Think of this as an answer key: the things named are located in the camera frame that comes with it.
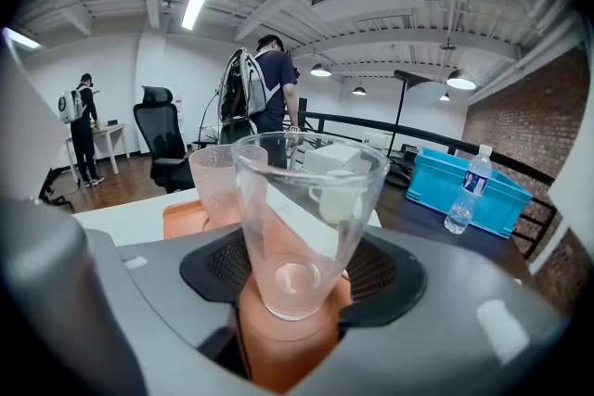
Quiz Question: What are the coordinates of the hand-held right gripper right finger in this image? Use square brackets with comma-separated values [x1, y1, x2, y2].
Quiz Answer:
[296, 226, 571, 396]

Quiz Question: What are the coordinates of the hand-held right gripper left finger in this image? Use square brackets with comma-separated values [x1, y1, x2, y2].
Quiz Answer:
[85, 224, 279, 396]

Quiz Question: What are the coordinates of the pink textured cup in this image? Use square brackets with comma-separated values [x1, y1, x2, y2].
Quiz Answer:
[187, 144, 270, 229]

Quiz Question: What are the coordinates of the clear plastic cup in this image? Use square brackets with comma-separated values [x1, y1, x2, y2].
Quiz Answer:
[230, 131, 392, 322]

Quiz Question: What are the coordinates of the dark wooden desk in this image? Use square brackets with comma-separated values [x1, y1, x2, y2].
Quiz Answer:
[374, 183, 528, 279]

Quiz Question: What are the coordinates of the small water bottle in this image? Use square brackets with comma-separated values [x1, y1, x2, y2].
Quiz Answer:
[444, 143, 494, 236]

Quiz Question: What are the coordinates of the blue plastic crate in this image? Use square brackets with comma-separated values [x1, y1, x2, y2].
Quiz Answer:
[405, 147, 535, 240]

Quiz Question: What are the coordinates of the black office chair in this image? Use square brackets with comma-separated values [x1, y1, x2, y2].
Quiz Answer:
[133, 85, 196, 195]

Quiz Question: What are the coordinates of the white mug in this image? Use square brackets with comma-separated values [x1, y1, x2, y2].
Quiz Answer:
[308, 170, 364, 224]

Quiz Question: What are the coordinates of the small white table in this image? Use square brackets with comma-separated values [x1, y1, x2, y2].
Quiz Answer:
[64, 122, 131, 183]

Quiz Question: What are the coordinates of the white square box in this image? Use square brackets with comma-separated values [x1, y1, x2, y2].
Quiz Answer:
[302, 143, 374, 176]

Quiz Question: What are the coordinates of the white backpack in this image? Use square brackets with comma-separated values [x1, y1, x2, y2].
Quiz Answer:
[58, 89, 85, 125]

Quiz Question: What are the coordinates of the black metal railing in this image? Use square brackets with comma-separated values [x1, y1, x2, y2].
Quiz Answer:
[296, 96, 558, 259]

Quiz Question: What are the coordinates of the grey backpack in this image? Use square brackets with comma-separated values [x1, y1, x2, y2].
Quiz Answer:
[217, 48, 269, 122]

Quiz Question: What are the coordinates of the ceiling tube light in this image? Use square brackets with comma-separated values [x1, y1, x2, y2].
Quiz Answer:
[180, 0, 213, 32]
[2, 26, 43, 50]

